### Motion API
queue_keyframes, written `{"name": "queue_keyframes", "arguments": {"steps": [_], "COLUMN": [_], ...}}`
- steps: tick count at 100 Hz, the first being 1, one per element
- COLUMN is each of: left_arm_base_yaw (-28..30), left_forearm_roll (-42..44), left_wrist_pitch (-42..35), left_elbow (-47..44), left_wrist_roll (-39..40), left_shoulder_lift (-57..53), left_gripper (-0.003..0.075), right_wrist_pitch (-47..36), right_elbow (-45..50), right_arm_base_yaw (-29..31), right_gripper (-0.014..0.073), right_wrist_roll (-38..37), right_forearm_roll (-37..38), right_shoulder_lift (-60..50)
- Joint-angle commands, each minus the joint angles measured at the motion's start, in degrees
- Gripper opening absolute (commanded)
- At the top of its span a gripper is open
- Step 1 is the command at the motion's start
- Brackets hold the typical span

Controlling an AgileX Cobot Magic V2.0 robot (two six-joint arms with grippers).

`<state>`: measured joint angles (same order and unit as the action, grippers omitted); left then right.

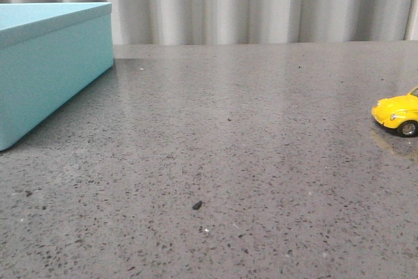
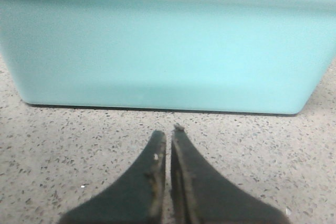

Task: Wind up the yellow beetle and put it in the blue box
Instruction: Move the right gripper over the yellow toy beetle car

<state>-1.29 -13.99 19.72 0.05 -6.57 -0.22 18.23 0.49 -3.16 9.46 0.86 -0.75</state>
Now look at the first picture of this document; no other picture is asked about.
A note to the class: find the yellow toy beetle car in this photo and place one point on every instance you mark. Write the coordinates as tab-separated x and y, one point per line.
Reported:
398	113

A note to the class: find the light blue plastic box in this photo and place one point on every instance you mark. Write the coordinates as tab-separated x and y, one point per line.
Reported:
49	52

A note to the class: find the small black debris piece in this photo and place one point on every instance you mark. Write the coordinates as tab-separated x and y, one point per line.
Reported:
197	205

